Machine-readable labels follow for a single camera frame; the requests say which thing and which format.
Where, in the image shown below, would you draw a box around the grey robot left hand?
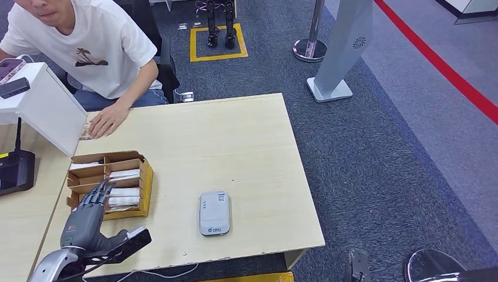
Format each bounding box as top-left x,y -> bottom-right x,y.
60,179 -> 129,252

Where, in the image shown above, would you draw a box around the person's left hand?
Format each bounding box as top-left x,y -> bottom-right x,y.
88,100 -> 131,140

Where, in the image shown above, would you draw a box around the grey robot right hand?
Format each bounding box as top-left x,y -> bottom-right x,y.
344,248 -> 371,282

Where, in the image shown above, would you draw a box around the white room key card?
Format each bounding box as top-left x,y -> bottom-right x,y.
107,197 -> 140,207
69,162 -> 105,171
109,169 -> 141,181
109,188 -> 141,198

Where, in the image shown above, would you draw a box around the cardboard card organiser box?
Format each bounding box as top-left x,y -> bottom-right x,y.
66,150 -> 154,221

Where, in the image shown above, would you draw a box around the person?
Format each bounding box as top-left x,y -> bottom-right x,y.
0,0 -> 169,140

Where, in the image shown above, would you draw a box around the grey white card reader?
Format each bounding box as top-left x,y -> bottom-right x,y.
198,191 -> 231,237

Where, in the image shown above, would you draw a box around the white box stand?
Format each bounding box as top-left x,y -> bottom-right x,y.
0,62 -> 89,157

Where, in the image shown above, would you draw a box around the black office chair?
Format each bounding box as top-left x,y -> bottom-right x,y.
62,0 -> 195,105

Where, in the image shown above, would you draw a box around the chrome stanchion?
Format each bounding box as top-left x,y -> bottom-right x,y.
291,0 -> 328,63
403,248 -> 498,282

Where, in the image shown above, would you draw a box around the black device with antenna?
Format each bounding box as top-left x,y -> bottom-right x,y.
0,116 -> 36,197

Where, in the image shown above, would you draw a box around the yellow floor tape strip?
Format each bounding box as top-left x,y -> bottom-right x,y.
200,271 -> 295,282

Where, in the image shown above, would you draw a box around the black rectangular device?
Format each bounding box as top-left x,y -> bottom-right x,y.
0,77 -> 31,100

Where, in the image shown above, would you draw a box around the phone in pale case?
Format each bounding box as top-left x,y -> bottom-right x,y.
0,58 -> 27,86

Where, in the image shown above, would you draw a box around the yellow floor tape square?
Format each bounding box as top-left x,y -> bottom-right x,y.
189,22 -> 249,63

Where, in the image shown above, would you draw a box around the white table leg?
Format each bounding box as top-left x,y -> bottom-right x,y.
147,0 -> 173,12

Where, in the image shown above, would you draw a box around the black humanoid robot legs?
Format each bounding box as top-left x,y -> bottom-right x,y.
194,0 -> 237,50

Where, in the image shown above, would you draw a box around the red floor tape line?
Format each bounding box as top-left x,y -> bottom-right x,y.
373,0 -> 498,126

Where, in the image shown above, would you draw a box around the grey standing sign panel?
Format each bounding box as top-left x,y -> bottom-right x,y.
305,0 -> 374,103

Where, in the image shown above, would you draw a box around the white cabinet base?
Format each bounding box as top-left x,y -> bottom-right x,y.
435,0 -> 498,25

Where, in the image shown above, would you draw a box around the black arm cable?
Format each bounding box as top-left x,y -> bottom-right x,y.
54,253 -> 117,282

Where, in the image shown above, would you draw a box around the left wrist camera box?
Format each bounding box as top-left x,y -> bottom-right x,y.
82,226 -> 153,266

